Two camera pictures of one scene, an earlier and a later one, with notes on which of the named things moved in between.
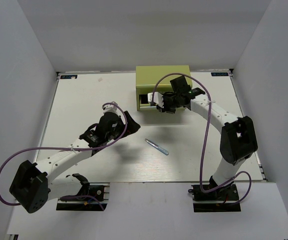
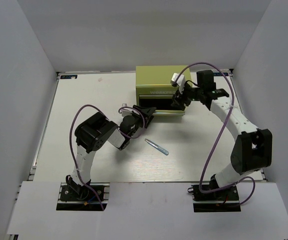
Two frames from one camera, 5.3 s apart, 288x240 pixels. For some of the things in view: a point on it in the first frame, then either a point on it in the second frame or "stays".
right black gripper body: (171, 103) -> (191, 93)
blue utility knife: (157, 147) stays
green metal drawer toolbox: (156, 79) stays
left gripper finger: (130, 122) -> (147, 111)
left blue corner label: (68, 76) stays
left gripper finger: (134, 128) -> (148, 120)
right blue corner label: (219, 74) stays
